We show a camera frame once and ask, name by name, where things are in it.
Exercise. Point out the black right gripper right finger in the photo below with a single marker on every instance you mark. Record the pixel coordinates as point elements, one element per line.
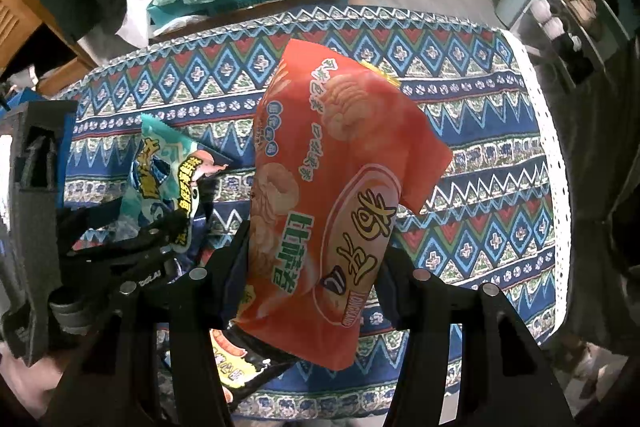
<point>505,379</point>

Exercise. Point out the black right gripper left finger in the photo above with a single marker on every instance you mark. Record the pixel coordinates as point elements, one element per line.
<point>149,360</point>

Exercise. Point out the black snack bag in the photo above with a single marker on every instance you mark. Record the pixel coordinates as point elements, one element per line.
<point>245,364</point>

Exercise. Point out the teal snack bag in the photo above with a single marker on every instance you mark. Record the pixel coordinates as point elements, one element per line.
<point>163,178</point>

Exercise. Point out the orange-red snack bag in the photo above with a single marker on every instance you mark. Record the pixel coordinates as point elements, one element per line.
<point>338,151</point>

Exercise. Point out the gold biscuit pack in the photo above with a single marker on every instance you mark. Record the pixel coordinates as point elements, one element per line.
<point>389,78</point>

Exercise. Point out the blue cardboard box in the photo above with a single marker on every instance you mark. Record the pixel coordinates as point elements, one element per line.
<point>20,99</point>

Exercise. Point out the wooden wardrobe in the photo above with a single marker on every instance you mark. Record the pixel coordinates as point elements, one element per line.
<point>35,53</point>

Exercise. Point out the white shoe rack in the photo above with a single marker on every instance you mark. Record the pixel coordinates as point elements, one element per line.
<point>571,39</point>

